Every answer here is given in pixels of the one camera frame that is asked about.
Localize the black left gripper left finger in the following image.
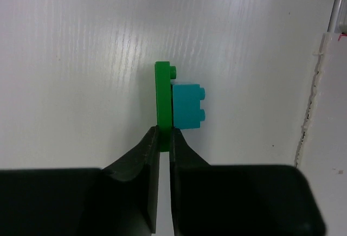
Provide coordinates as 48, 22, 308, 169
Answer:
1, 126, 159, 235

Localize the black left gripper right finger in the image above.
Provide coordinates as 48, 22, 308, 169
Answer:
170, 129, 325, 235

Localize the small teal lego brick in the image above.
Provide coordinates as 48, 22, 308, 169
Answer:
171, 82, 205, 130

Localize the green lego plate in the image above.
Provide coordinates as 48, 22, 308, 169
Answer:
155, 61, 177, 152

